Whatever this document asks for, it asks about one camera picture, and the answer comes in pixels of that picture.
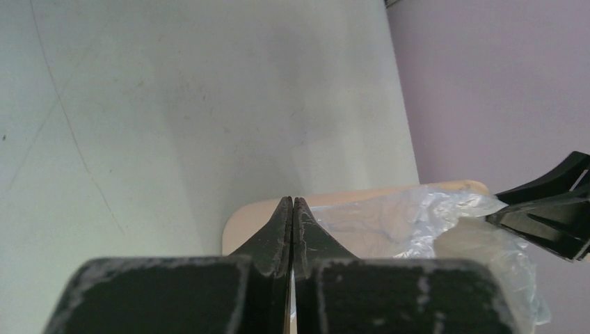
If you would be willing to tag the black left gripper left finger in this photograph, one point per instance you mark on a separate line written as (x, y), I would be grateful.
(246, 291)

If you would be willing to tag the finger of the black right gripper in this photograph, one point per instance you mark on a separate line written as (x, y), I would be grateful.
(557, 181)
(558, 224)

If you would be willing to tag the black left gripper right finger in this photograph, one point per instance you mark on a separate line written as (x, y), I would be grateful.
(337, 292)

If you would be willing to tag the translucent blue trash bag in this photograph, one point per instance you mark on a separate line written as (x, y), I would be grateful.
(441, 221)

